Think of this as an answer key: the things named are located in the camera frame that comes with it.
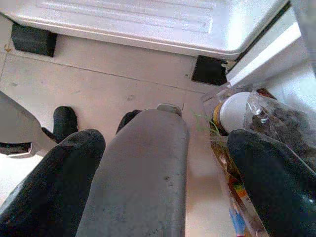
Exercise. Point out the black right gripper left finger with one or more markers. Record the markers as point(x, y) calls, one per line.
point(54, 187)

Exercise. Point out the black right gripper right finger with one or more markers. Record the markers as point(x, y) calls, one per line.
point(279, 192)

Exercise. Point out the white-lidded jar yellow band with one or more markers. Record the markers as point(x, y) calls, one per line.
point(234, 113)

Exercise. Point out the white fridge door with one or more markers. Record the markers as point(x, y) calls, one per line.
point(264, 59)

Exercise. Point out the black fridge foot block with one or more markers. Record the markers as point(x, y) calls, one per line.
point(207, 71)
point(32, 40)

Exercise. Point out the silver white fridge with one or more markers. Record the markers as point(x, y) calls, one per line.
point(123, 24)

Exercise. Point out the grey left robot leg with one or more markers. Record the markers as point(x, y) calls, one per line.
point(14, 118)

